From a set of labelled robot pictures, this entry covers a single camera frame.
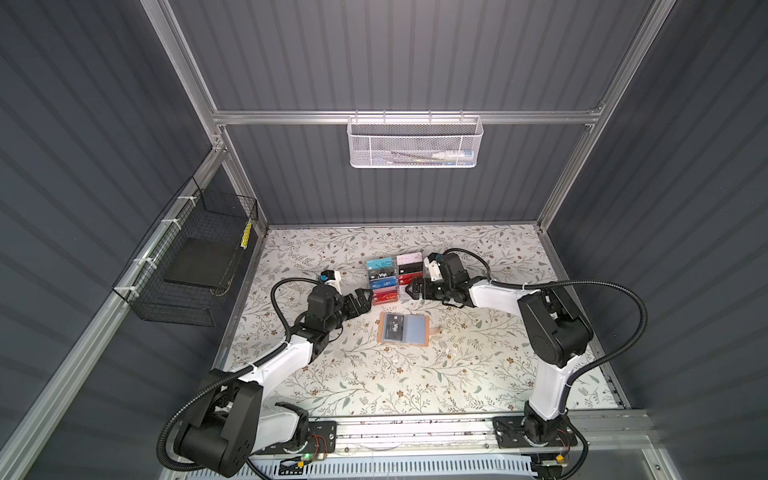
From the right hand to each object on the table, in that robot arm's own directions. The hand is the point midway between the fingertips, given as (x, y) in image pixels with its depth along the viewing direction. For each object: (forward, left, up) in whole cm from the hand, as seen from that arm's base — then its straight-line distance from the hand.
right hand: (419, 291), depth 97 cm
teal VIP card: (+6, +13, +7) cm, 16 cm away
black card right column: (+6, +3, +5) cm, 8 cm away
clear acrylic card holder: (-1, +5, 0) cm, 6 cm away
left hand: (-7, +18, +8) cm, 21 cm away
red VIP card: (+4, +4, +2) cm, 6 cm away
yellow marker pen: (+4, +50, +23) cm, 55 cm away
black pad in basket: (-7, +57, +25) cm, 63 cm away
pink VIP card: (+10, +1, +6) cm, 11 cm away
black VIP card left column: (+4, +14, +4) cm, 15 cm away
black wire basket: (+7, +62, +29) cm, 69 cm away
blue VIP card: (+2, +12, +3) cm, 12 cm away
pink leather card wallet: (-12, +5, -4) cm, 13 cm away
